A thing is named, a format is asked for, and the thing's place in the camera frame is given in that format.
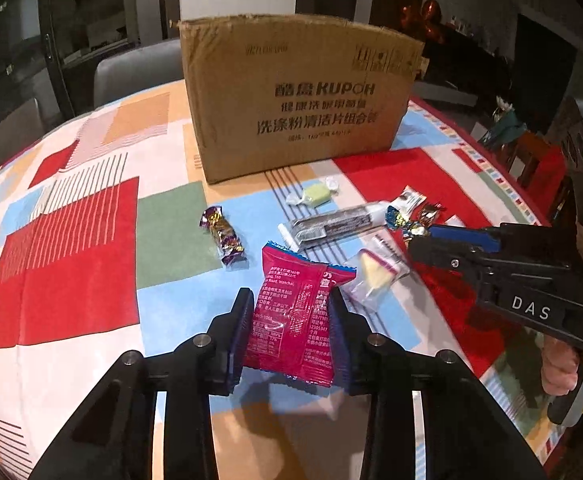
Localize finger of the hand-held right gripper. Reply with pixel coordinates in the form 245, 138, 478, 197
429, 224, 503, 254
407, 236, 479, 283

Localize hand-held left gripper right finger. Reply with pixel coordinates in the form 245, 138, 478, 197
327, 287, 547, 480

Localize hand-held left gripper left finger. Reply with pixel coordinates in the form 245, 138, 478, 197
28, 287, 255, 480

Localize blue gold foil candy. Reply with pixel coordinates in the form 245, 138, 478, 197
385, 208, 429, 238

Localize red snack packet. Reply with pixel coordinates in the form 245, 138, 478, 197
244, 241, 358, 388

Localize silver snack packet gold ends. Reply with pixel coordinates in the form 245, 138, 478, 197
389, 186, 425, 218

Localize purple foil candy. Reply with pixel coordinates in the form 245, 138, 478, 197
200, 205, 248, 267

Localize brown cardboard box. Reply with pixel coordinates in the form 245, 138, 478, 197
170, 12, 426, 185

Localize person's right hand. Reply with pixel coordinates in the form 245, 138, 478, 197
540, 335, 583, 398

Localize brown gold foil candy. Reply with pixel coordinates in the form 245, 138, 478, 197
418, 202, 445, 226

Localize clear bag with yellow snack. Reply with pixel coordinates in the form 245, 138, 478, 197
341, 237, 412, 306

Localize wooden chair red cushion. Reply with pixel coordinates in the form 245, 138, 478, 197
501, 130, 572, 221

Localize long black white snack packet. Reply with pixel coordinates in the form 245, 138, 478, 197
277, 201, 397, 252

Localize teal object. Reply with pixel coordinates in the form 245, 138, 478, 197
476, 105, 527, 147

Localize green candy clear wrapper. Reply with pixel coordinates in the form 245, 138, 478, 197
285, 177, 342, 207

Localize colourful patchwork tablecloth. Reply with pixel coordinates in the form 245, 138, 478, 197
0, 77, 579, 480

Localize red balloons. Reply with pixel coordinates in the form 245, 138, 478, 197
399, 0, 447, 43

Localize grey chair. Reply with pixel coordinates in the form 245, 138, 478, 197
94, 40, 187, 108
0, 97, 47, 181

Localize glass door dark frame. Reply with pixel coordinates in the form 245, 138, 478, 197
38, 0, 137, 106

